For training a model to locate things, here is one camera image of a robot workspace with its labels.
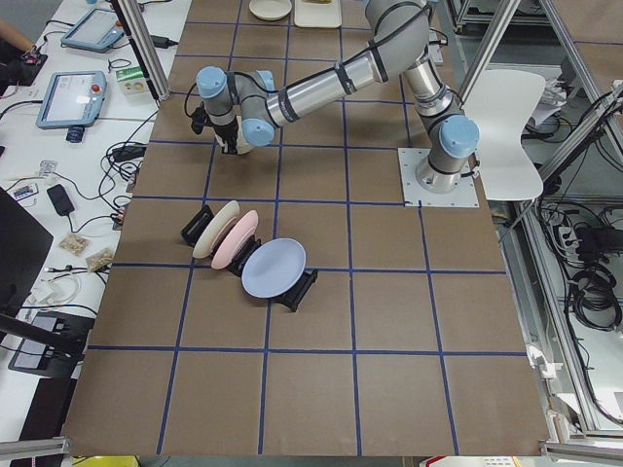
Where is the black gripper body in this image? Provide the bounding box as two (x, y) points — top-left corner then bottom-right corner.
(211, 121), (238, 155)

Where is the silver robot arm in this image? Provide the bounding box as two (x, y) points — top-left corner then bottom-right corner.
(190, 1), (480, 194)

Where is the cream plate in rack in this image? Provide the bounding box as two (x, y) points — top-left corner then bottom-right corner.
(193, 200), (239, 259)

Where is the pink plate in rack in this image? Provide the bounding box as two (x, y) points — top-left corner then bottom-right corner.
(210, 210), (259, 269)

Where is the green white box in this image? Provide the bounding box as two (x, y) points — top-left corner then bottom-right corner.
(115, 66), (149, 95)

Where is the cream round plate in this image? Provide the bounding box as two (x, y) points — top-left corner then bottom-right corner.
(249, 0), (292, 21)

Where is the white rectangular tray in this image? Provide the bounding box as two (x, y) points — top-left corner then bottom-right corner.
(294, 0), (342, 28)

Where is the blue plate in rack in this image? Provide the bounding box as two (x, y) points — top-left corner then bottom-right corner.
(241, 238), (307, 299)

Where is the blue teach pendant near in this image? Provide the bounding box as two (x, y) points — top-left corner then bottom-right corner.
(36, 70), (107, 129)

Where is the blue teach pendant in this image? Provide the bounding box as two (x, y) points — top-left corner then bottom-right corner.
(60, 8), (125, 53)
(36, 70), (107, 129)

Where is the blue teach pendant far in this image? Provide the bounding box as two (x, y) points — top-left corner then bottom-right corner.
(60, 8), (125, 53)

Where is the black dish rack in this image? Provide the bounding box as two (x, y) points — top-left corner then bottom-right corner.
(180, 200), (318, 312)

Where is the black phone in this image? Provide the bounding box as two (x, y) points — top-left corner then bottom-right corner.
(47, 184), (75, 216)

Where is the black monitor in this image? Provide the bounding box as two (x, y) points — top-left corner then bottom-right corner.
(1, 191), (94, 358)

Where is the white plastic chair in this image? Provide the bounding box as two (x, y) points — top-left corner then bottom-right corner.
(463, 69), (545, 201)

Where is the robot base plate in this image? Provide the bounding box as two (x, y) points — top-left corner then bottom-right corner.
(397, 148), (479, 208)

